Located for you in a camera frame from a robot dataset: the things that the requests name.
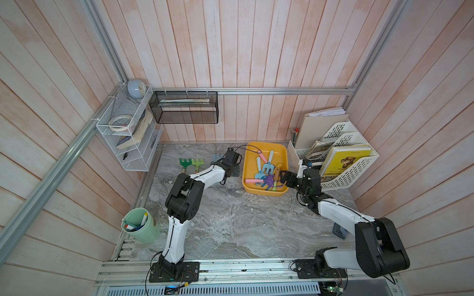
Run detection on light green wooden handled rake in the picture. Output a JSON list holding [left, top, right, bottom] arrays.
[[191, 159, 205, 173]]

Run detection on yellow storage box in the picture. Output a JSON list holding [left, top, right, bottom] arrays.
[[241, 142, 289, 197]]

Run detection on light blue hand rake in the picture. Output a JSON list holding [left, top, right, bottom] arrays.
[[263, 150, 275, 175]]

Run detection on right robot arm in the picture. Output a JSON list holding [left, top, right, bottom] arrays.
[[279, 166, 411, 279]]

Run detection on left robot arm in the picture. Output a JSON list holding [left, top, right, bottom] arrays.
[[158, 148, 241, 276]]

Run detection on yellow picture book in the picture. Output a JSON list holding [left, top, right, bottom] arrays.
[[320, 144, 372, 183]]

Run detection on white desktop file organizer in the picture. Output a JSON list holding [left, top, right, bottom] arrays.
[[287, 120, 379, 190]]

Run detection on bundle of pencils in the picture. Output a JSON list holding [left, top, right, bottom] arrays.
[[291, 128, 299, 145]]

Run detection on beige folder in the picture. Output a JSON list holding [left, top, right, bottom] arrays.
[[295, 114, 349, 149]]

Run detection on papers in mesh basket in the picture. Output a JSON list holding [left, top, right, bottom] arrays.
[[158, 99, 211, 107]]

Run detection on old book on shelf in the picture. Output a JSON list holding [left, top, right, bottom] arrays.
[[116, 109, 154, 150]]

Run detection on green cup with pens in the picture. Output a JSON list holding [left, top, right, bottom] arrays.
[[121, 208, 161, 244]]

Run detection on roll of white tape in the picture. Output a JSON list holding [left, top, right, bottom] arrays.
[[107, 115, 133, 132]]

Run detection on pink handled garden tool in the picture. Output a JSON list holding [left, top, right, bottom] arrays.
[[257, 152, 268, 164]]

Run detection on yellow handled purple tool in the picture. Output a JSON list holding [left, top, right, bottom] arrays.
[[262, 163, 283, 191]]

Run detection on black mesh wall basket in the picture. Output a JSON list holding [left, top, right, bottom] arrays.
[[149, 90, 219, 125]]

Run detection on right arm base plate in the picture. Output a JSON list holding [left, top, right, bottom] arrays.
[[291, 259, 348, 279]]

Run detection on aluminium front rail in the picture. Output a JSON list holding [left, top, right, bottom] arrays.
[[92, 254, 401, 287]]

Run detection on white wire wall shelf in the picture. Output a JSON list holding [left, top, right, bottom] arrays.
[[96, 80, 163, 171]]

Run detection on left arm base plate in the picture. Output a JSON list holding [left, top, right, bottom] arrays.
[[149, 261, 200, 283]]

